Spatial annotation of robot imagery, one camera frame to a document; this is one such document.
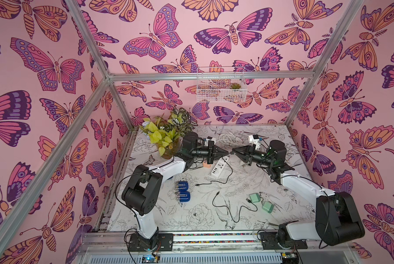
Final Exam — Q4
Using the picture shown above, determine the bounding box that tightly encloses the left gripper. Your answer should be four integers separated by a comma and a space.
190, 142, 227, 166

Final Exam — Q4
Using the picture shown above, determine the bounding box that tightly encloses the orange power strip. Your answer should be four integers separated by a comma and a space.
203, 160, 212, 168

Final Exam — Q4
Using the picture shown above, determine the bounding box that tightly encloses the white power strip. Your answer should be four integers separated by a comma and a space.
211, 156, 229, 178

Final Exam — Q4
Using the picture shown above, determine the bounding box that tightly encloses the black usb cable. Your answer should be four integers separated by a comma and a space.
211, 190, 259, 224
195, 154, 237, 187

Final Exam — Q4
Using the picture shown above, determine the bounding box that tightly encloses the green charger adapter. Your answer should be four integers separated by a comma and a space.
249, 193, 261, 204
262, 201, 275, 213

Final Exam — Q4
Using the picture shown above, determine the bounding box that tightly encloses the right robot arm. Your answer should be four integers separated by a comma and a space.
232, 140, 365, 248

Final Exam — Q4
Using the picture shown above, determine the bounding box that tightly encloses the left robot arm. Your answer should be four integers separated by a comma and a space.
121, 132, 229, 249

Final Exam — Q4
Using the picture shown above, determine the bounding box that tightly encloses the potted green plant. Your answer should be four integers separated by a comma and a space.
140, 108, 197, 159

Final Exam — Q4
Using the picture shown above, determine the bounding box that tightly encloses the blue clip bottom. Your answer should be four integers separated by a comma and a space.
176, 191, 191, 202

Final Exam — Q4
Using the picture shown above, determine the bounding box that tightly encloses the small succulent in basket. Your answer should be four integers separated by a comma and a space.
230, 83, 242, 90

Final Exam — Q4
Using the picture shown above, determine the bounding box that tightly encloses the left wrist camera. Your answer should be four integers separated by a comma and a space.
204, 136, 216, 147

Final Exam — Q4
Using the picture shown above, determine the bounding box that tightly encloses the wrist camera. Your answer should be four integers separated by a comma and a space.
204, 136, 216, 147
248, 135, 261, 150

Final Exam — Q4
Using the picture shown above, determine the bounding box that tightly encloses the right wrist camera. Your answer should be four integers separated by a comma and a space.
248, 135, 261, 150

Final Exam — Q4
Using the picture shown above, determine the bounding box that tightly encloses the white coiled cable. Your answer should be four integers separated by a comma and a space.
216, 131, 250, 147

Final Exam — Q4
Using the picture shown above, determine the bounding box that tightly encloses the white wire basket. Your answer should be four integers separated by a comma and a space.
195, 71, 248, 104

